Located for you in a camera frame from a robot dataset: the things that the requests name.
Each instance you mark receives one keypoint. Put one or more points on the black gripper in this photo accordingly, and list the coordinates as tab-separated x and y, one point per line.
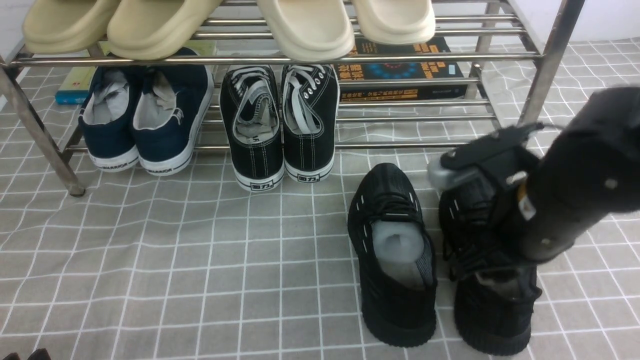
501	196

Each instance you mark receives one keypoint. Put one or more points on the black knit sneaker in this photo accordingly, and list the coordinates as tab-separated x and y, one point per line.
396	258
494	298

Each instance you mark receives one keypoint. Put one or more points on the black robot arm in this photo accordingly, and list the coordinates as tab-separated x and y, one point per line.
590	170

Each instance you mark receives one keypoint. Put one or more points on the metal shoe rack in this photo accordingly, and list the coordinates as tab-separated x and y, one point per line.
502	31

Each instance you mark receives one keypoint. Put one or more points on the black orange book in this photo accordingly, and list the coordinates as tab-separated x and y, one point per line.
400	70

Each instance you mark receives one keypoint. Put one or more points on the cream slipper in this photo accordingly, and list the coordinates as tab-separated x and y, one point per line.
395	22
309	30

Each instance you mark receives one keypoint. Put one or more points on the black canvas sneaker right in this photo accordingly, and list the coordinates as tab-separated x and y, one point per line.
310	106

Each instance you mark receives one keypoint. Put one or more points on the black canvas sneaker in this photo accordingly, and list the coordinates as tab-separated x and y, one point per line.
249	106
310	106

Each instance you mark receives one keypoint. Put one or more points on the black canvas sneaker left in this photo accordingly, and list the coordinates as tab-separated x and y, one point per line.
249	106

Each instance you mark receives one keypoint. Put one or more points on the navy sneaker right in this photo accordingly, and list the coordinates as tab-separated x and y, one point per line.
168	116

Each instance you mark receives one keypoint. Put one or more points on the navy sneaker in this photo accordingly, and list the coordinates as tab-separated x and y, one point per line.
106	115
168	116

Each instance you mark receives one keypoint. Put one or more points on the grey checked floor cloth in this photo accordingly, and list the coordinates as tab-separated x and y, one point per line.
192	267

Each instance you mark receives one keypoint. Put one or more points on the tan slipper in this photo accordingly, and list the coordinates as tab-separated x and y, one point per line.
155	29
66	26

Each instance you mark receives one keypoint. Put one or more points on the navy sneaker left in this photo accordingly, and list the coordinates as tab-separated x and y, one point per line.
106	115

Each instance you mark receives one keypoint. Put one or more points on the green blue book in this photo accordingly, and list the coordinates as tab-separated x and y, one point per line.
75	88

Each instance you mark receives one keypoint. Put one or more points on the tan slipper far left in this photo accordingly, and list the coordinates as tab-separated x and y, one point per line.
66	26

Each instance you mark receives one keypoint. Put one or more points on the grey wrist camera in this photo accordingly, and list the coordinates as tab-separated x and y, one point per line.
444	179

